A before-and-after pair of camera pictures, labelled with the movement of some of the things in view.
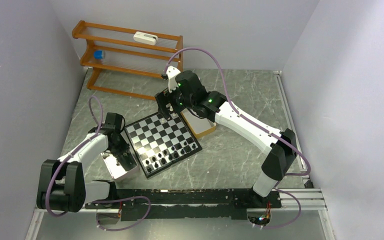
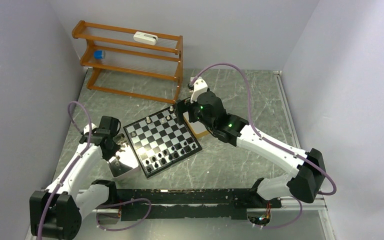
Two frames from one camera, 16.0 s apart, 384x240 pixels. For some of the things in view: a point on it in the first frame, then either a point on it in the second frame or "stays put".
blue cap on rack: (98, 54) stays put
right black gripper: (164, 97) -> (182, 106)
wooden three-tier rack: (128, 61) stays put
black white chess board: (157, 143) stays put
